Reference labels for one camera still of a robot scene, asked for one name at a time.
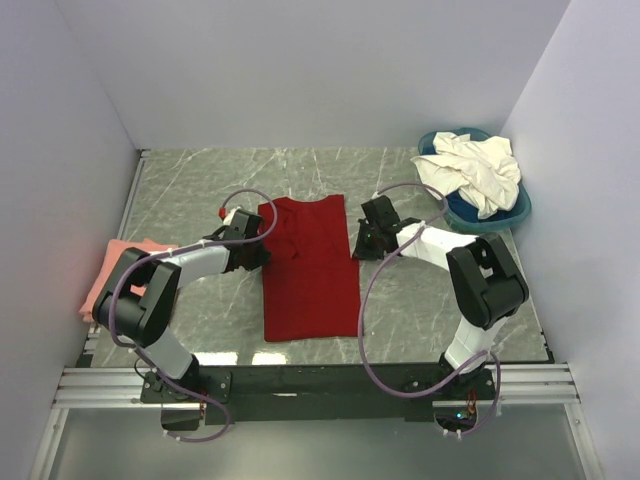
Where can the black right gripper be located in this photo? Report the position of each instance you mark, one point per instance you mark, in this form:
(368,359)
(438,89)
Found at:
(361,252)

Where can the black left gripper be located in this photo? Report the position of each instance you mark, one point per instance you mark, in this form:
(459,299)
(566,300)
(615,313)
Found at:
(261,259)

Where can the red t shirt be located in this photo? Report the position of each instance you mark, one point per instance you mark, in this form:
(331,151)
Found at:
(311,283)

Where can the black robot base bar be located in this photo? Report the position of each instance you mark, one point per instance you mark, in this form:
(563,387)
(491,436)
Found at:
(292,393)

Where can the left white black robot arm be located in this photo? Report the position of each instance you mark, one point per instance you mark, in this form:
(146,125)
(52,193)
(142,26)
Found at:
(137,300)

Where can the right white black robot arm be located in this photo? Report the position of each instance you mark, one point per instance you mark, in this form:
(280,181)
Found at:
(488,285)

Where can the blue t shirt in basket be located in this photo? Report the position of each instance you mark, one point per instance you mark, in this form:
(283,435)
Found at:
(469,213)

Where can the white crumpled t shirt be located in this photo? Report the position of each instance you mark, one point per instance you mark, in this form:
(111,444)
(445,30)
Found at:
(485,173)

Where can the folded pink t shirt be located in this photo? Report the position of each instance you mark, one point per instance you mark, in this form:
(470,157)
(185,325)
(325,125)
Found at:
(114,250)

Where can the teal plastic laundry basket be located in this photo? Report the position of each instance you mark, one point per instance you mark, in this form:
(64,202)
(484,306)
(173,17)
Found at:
(522,207)

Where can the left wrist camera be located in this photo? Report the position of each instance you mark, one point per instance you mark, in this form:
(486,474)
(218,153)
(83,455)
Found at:
(226,215)

